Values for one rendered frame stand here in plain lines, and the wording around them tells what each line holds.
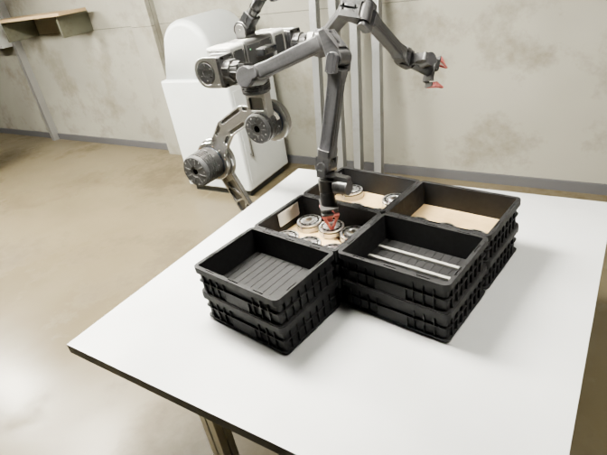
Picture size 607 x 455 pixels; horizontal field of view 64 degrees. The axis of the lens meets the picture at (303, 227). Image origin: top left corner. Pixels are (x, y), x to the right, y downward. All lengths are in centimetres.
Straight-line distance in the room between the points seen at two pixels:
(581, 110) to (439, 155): 106
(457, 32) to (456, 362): 277
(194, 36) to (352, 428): 333
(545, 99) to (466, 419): 282
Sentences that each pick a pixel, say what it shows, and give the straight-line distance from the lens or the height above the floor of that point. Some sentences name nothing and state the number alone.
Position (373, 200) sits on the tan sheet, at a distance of 214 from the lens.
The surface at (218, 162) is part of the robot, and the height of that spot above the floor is 90.
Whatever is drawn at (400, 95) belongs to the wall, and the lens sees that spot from 414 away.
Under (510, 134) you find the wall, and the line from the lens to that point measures 399.
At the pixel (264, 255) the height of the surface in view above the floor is 83.
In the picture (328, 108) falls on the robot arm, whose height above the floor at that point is 133.
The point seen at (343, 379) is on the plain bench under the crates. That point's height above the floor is 70.
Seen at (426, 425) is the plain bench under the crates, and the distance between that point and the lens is 141.
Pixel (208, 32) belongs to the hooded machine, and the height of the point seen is 137.
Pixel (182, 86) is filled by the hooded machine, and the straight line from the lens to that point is 432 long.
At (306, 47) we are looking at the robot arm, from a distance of 178.
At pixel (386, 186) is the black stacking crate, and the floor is 88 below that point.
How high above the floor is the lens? 181
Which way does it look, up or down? 29 degrees down
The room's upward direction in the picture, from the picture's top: 10 degrees counter-clockwise
